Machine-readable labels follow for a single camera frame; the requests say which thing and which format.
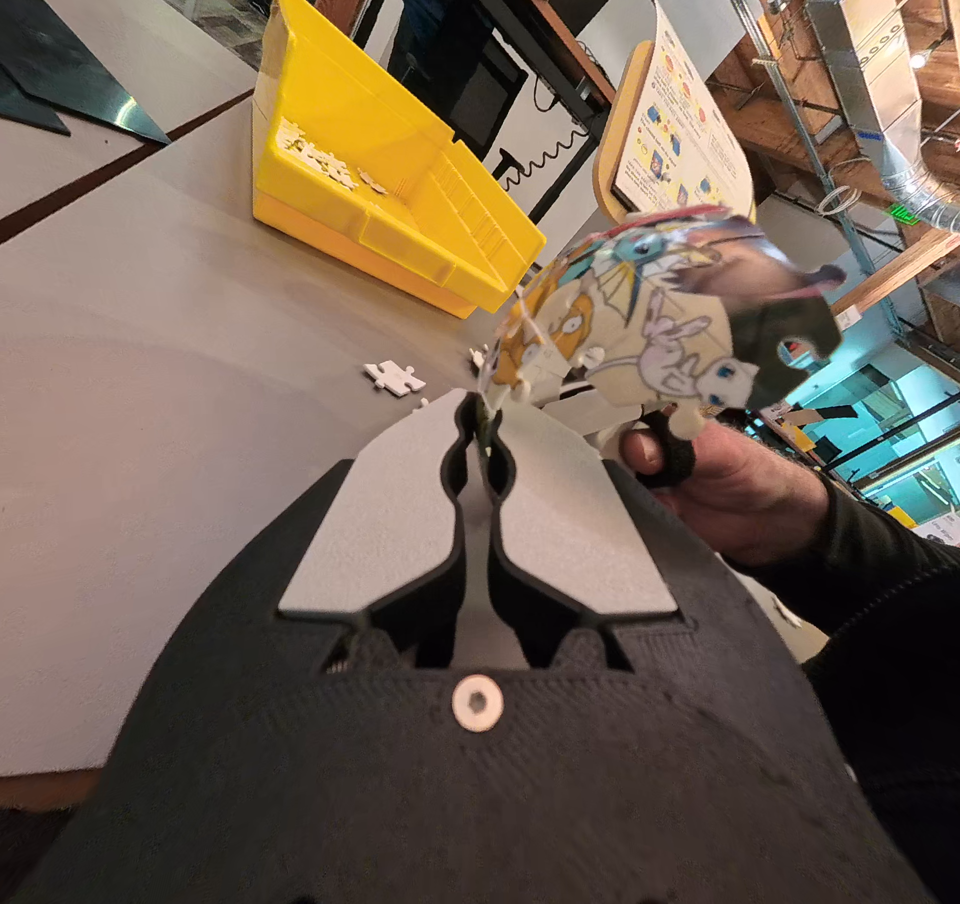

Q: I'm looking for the heap of white puzzle pieces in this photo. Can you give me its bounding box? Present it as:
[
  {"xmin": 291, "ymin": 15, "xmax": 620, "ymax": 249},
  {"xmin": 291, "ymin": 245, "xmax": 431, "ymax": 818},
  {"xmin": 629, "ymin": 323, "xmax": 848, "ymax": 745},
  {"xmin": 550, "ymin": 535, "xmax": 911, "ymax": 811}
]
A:
[{"xmin": 277, "ymin": 118, "xmax": 391, "ymax": 198}]

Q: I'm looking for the brown wooden desk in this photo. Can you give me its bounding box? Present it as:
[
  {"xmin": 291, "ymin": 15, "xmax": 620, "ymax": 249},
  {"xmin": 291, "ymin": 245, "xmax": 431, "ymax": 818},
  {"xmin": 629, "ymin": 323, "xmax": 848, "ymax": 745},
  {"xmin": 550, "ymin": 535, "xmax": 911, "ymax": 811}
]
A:
[{"xmin": 487, "ymin": 0, "xmax": 618, "ymax": 104}]

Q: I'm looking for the yellow plastic bin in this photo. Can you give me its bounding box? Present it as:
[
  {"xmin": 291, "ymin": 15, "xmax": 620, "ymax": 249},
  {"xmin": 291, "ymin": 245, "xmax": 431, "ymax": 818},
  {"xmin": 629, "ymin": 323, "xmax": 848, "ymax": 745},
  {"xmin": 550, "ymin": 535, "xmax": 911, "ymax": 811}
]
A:
[{"xmin": 251, "ymin": 0, "xmax": 549, "ymax": 320}]

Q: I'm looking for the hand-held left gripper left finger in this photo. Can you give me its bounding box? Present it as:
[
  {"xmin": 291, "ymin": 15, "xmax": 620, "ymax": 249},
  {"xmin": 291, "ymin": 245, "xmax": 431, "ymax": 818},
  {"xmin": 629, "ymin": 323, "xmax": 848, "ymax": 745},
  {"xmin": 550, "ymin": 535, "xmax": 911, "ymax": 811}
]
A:
[{"xmin": 277, "ymin": 388, "xmax": 481, "ymax": 670}]

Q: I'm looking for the person's right forearm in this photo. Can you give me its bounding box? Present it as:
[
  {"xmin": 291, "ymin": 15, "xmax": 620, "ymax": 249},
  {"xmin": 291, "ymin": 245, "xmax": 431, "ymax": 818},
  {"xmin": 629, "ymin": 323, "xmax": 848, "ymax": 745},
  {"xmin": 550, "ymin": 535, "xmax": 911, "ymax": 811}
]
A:
[{"xmin": 723, "ymin": 469, "xmax": 960, "ymax": 658}]

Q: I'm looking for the dark flat panel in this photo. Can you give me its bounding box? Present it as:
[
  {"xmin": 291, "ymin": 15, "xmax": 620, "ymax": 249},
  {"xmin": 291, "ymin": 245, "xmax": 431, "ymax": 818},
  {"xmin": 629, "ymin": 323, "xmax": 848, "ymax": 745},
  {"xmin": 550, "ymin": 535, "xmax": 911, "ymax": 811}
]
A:
[
  {"xmin": 0, "ymin": 0, "xmax": 172, "ymax": 146},
  {"xmin": 0, "ymin": 67, "xmax": 72, "ymax": 138}
]

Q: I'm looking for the silver ventilation duct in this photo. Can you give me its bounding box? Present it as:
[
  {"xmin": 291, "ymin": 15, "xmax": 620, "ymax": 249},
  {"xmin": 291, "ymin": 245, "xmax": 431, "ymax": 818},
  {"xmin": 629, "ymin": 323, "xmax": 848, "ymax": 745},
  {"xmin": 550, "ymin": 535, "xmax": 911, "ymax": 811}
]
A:
[{"xmin": 802, "ymin": 0, "xmax": 960, "ymax": 234}]

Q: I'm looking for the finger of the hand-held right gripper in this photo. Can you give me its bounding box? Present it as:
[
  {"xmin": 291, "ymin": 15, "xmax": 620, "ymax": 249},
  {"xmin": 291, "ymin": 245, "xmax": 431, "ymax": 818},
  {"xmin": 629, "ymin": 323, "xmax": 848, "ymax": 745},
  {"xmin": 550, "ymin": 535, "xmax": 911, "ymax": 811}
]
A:
[{"xmin": 541, "ymin": 385, "xmax": 640, "ymax": 439}]

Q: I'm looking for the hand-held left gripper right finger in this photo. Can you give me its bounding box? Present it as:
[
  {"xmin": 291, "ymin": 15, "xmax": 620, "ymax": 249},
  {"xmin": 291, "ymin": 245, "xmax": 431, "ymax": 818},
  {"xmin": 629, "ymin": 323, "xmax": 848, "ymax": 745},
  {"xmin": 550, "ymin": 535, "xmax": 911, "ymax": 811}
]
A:
[{"xmin": 482, "ymin": 401, "xmax": 681, "ymax": 670}]

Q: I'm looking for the black desk frame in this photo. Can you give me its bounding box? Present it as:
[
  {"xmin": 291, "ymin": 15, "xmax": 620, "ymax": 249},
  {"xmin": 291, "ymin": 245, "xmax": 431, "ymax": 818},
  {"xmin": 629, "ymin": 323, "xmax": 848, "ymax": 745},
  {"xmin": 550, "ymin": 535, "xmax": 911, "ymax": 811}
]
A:
[{"xmin": 427, "ymin": 0, "xmax": 612, "ymax": 226}]

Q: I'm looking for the wooden instruction board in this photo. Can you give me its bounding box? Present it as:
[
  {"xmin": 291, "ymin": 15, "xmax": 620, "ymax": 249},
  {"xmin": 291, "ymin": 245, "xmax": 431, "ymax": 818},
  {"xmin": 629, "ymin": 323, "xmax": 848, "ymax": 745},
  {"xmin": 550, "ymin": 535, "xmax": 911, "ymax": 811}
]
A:
[{"xmin": 592, "ymin": 0, "xmax": 757, "ymax": 224}]

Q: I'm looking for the grey metal pipe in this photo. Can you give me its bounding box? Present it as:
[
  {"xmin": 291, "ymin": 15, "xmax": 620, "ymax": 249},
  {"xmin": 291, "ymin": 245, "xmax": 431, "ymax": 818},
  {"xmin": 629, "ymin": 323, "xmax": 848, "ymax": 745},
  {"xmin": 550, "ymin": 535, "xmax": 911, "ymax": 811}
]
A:
[{"xmin": 705, "ymin": 0, "xmax": 910, "ymax": 337}]

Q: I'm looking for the black coiled cable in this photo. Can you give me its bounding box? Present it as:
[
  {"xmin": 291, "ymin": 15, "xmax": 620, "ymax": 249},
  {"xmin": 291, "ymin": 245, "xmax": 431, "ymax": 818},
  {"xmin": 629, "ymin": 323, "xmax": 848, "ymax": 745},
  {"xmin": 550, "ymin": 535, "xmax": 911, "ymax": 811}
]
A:
[{"xmin": 498, "ymin": 127, "xmax": 594, "ymax": 190}]

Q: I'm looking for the person's right hand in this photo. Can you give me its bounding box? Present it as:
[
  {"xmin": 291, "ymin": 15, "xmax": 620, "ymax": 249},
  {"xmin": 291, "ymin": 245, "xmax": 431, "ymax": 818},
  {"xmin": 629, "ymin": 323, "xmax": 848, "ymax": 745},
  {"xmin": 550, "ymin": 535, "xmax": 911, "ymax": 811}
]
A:
[{"xmin": 618, "ymin": 420, "xmax": 831, "ymax": 568}]

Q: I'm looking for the partly built puzzle ball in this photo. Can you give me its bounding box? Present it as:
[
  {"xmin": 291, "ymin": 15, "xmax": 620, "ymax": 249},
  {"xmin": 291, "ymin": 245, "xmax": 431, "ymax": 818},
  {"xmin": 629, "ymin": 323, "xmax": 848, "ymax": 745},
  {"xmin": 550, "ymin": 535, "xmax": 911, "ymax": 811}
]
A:
[{"xmin": 476, "ymin": 206, "xmax": 849, "ymax": 425}]

